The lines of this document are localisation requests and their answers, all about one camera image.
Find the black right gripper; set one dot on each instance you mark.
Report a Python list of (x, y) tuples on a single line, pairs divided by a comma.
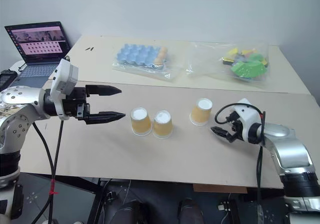
[(236, 128)]

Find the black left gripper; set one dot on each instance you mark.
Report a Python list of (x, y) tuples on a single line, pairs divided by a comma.
[(76, 101)]

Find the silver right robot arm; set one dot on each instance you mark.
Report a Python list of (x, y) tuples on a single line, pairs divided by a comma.
[(287, 144)]

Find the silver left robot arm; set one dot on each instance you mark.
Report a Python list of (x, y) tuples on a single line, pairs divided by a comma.
[(17, 101)]

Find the yellow paper cup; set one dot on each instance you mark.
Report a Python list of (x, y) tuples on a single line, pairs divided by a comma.
[(201, 113), (163, 125), (140, 121)]

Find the blue egg tray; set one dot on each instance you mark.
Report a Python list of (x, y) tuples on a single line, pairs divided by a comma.
[(136, 54)]

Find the green toy block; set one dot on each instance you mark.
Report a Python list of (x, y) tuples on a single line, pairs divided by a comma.
[(246, 68)]

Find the white power plug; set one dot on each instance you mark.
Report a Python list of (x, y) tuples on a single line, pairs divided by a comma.
[(223, 206)]

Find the clear plastic bag with tray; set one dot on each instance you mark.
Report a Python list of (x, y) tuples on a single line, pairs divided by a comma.
[(170, 69)]

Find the clear plastic bag with blocks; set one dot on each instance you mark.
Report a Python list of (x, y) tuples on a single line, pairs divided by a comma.
[(205, 59)]

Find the yellow toy block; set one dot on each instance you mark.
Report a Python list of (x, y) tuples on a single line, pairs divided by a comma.
[(233, 52)]

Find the open laptop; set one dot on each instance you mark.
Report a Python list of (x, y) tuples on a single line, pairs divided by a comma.
[(37, 47)]

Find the black table leg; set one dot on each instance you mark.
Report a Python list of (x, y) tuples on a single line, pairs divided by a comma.
[(96, 201)]

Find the black handheld device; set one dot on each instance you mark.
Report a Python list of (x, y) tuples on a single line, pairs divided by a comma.
[(7, 78)]

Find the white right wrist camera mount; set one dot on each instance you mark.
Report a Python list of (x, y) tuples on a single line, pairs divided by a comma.
[(248, 114)]

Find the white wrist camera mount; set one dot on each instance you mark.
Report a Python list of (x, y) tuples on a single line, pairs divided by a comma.
[(248, 114), (65, 76)]

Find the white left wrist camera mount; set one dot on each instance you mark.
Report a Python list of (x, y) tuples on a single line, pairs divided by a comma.
[(65, 76)]

